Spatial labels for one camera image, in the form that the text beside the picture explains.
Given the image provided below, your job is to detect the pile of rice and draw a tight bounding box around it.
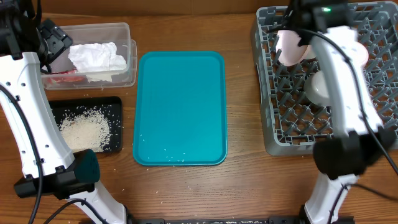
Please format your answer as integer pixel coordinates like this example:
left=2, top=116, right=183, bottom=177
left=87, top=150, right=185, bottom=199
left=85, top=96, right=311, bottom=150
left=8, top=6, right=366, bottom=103
left=58, top=110, right=112, bottom=152

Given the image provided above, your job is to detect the clear plastic bin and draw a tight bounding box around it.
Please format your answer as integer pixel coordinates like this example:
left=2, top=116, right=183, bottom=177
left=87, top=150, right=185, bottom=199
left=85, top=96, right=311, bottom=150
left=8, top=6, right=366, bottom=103
left=42, top=22, right=137, bottom=90

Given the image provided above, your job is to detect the red sauce packet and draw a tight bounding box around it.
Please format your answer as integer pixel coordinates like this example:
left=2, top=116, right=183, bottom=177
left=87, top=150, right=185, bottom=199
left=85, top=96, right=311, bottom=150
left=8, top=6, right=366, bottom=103
left=45, top=69, right=85, bottom=83

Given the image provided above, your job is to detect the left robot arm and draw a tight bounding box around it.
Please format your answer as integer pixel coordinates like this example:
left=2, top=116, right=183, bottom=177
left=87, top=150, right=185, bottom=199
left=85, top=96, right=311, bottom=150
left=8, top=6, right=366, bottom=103
left=1, top=1, right=134, bottom=223

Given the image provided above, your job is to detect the grey metal bowl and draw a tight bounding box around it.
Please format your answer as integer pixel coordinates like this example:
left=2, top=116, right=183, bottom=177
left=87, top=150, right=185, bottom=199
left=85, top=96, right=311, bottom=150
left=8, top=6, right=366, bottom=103
left=304, top=71, right=331, bottom=106

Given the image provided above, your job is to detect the grey dishwasher rack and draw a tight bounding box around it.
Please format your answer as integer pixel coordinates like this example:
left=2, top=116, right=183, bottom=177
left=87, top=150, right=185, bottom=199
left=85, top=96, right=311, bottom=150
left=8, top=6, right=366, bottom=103
left=251, top=1, right=397, bottom=156

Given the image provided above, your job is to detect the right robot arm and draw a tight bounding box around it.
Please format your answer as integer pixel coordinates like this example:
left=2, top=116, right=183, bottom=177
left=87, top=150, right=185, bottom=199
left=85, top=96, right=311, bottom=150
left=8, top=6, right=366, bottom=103
left=276, top=1, right=397, bottom=223

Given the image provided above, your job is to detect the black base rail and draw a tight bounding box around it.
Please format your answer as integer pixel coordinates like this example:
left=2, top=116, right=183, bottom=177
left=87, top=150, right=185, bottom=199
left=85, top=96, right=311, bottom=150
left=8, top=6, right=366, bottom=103
left=133, top=216, right=355, bottom=224

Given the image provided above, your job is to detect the white paper cup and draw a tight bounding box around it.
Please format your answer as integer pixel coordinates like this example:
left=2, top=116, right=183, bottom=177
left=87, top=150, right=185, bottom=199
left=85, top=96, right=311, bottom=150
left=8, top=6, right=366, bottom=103
left=305, top=45, right=316, bottom=60

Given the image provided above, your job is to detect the white napkin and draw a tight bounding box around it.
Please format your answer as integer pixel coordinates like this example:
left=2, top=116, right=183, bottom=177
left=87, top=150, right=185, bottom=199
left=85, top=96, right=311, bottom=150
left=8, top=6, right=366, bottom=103
left=68, top=42, right=127, bottom=73

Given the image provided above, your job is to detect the large white plate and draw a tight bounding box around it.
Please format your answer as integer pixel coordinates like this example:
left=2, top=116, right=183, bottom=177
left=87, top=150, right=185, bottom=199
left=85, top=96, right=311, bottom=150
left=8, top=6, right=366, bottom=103
left=275, top=30, right=309, bottom=67

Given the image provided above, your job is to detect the black tray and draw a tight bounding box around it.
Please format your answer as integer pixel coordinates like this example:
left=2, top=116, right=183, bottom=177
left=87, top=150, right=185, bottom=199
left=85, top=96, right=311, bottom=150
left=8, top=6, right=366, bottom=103
left=49, top=96, right=123, bottom=153

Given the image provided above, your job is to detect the teal serving tray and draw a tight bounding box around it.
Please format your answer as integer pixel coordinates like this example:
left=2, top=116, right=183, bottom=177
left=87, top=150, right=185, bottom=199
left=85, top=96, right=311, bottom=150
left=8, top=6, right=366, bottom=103
left=132, top=51, right=228, bottom=166

